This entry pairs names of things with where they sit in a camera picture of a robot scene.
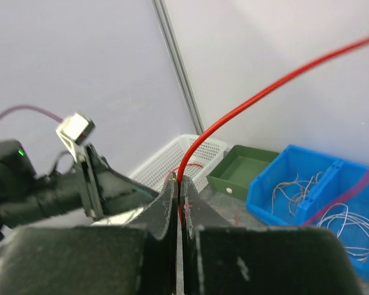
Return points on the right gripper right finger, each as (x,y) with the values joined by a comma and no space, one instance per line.
(205,250)

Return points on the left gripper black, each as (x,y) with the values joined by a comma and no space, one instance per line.
(105,192)

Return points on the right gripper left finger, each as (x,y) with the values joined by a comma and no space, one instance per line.
(159,262)

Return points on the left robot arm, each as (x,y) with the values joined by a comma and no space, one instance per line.
(26,198)

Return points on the empty white basket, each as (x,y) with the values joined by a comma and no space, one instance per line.
(166,161)

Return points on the green plastic box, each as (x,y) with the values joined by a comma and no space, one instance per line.
(238,168)

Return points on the blue divided plastic bin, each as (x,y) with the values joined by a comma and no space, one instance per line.
(304,187)

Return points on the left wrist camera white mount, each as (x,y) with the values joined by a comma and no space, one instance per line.
(73,131)

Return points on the left grey aluminium post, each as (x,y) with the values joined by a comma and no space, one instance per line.
(178,64)

